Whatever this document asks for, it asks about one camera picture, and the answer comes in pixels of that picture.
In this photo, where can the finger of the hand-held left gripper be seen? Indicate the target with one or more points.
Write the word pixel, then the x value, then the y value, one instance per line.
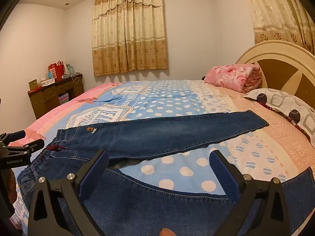
pixel 14 135
pixel 27 146

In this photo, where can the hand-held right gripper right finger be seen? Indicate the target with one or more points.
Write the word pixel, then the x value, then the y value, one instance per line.
pixel 224 174

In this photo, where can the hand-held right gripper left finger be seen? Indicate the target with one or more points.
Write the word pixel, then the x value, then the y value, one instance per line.
pixel 93 174

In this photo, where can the blue denim jeans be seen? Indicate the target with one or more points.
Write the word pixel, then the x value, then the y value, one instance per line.
pixel 147 132

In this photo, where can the person's right hand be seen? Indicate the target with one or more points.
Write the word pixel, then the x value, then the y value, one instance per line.
pixel 167 232

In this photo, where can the brown wooden desk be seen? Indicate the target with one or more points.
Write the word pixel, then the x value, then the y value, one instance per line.
pixel 49 95

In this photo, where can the brown cardboard box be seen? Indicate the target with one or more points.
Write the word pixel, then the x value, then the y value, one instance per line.
pixel 34 84

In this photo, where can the white box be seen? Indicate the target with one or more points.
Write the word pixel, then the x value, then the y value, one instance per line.
pixel 48 82

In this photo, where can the teal paper bag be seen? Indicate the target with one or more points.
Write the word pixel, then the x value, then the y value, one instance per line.
pixel 69 69

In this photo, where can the polka dot printed bedspread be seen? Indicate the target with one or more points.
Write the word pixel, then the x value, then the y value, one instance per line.
pixel 172 100

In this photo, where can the circle patterned pillow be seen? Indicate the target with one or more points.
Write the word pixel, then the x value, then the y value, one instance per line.
pixel 283 103

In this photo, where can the folded pink floral quilt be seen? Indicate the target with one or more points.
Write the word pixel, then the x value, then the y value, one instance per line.
pixel 228 75

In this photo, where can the cream wooden headboard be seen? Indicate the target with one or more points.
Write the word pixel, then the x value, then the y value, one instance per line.
pixel 278 61

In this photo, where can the beige window curtain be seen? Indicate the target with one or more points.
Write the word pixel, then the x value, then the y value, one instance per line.
pixel 128 32

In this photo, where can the beige floral curtain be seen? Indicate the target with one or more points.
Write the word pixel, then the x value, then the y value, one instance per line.
pixel 275 12

